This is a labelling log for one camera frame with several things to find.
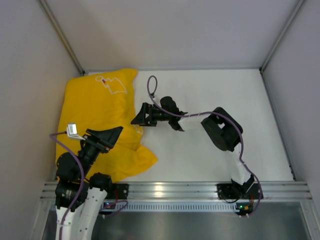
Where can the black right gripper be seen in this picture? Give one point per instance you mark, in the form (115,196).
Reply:
(150,114)

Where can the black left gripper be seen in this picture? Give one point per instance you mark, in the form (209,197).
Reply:
(97,142)

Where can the yellow pillowcase with white print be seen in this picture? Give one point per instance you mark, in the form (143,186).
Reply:
(101,102)

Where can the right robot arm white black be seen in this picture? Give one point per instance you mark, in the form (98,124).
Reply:
(223,130)

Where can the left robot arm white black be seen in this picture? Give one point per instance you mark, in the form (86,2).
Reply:
(79,200)

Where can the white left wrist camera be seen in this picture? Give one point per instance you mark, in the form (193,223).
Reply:
(72,132)

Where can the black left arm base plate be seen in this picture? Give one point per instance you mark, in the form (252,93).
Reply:
(119,191)

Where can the aluminium front rail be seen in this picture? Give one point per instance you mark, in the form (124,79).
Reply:
(273,191)

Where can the perforated metal cable duct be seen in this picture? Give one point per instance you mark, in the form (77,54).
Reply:
(139,206)

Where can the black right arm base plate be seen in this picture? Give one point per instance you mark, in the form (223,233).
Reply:
(226,191)

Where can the aluminium left corner post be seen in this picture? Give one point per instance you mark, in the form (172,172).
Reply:
(61,35)

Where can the aluminium corner post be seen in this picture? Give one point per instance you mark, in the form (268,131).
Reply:
(289,21)
(61,35)

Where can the aluminium right corner post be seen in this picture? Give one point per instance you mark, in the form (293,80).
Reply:
(289,21)

